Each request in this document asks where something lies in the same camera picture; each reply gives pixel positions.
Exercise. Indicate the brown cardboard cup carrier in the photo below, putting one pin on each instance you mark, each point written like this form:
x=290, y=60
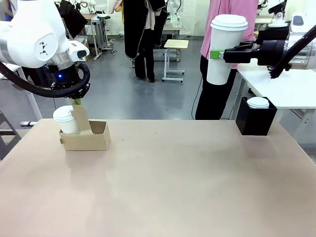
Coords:
x=86, y=142

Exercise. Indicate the black open box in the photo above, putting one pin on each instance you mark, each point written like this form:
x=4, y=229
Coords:
x=256, y=122

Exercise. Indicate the black hanging jacket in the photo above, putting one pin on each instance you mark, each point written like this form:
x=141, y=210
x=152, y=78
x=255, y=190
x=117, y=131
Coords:
x=72, y=17

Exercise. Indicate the white table leg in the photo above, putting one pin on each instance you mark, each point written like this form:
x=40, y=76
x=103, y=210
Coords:
x=33, y=103

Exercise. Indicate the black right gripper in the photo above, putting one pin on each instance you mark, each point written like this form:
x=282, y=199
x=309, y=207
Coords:
x=271, y=53

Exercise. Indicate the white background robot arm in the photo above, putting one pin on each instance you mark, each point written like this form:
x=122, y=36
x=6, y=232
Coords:
x=277, y=12
x=174, y=12

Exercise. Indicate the background desk with metal legs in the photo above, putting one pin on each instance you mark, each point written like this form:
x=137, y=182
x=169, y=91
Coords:
x=95, y=29

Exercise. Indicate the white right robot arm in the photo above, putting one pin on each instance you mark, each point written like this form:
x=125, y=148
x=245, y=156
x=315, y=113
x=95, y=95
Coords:
x=301, y=39

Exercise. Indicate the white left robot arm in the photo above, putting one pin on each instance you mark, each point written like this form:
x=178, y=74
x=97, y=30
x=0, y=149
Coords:
x=29, y=29

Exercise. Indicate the tall white lidded paper cup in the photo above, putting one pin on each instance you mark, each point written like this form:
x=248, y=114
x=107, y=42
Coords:
x=225, y=37

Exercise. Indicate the person in pink shirt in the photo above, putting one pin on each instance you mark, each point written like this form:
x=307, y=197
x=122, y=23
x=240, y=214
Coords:
x=217, y=98

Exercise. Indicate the white side table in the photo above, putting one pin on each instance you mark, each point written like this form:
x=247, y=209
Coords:
x=284, y=86

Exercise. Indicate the person in black clothes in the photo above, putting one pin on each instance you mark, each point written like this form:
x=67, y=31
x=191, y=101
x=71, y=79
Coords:
x=143, y=37

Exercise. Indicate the black metal frame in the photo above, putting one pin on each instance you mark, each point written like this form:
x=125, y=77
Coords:
x=7, y=134

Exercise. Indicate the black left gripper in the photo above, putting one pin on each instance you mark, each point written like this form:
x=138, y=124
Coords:
x=64, y=76

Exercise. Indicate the beige top stool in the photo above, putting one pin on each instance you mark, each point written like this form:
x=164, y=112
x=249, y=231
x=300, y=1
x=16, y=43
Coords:
x=175, y=44

